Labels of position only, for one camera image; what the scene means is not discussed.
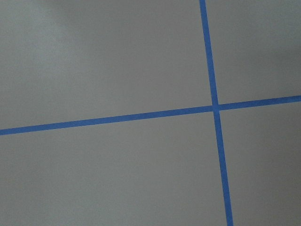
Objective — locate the brown paper table cover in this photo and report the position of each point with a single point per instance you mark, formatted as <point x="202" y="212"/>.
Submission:
<point x="150" y="112"/>

